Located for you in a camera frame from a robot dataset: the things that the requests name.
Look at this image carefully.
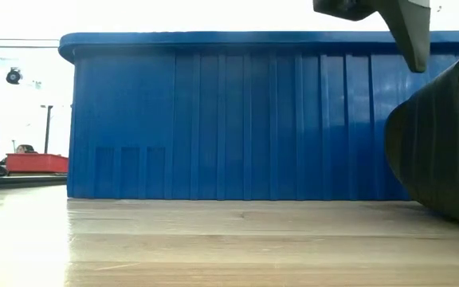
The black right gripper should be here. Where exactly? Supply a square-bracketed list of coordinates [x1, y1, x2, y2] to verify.
[312, 0, 432, 73]

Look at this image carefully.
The black slide sandal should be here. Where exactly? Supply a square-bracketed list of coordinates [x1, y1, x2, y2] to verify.
[383, 49, 459, 232]

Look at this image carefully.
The blue plastic bin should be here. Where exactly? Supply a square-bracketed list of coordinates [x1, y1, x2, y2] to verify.
[58, 30, 459, 201]

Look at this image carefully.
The red plastic bin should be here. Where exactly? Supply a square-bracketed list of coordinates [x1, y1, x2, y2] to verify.
[5, 152, 69, 175]

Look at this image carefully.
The thin dark pole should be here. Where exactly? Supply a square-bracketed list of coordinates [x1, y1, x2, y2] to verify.
[39, 104, 55, 155]

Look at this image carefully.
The black round fixture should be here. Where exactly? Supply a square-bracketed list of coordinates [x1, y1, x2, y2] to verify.
[5, 66, 24, 86]

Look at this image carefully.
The person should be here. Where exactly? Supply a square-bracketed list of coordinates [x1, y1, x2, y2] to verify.
[15, 143, 38, 155]

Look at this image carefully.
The black metal frame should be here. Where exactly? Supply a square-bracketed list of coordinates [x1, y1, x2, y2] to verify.
[0, 174, 69, 191]

